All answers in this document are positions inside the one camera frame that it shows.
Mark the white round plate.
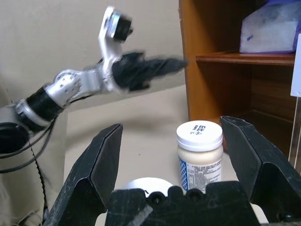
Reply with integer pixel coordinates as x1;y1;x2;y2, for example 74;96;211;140
120;177;186;198

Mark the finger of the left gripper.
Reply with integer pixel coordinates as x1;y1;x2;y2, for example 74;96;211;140
143;56;189;69
151;65;187;78

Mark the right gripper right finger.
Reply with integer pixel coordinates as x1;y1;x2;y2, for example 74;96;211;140
220;115;301;226

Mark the white lidded bottle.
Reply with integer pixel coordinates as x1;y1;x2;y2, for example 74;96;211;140
176;120;223;192

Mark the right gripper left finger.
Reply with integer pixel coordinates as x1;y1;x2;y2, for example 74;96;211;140
42;123;124;226

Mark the thin black ribbed cable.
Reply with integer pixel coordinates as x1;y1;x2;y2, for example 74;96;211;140
29;140;50;221

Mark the wooden cabinet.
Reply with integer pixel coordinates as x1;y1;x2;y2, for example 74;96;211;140
178;0;301;167

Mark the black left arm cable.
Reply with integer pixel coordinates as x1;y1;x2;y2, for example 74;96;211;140
0;117;59;174

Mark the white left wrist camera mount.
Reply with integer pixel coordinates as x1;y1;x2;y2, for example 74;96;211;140
97;6;134;94

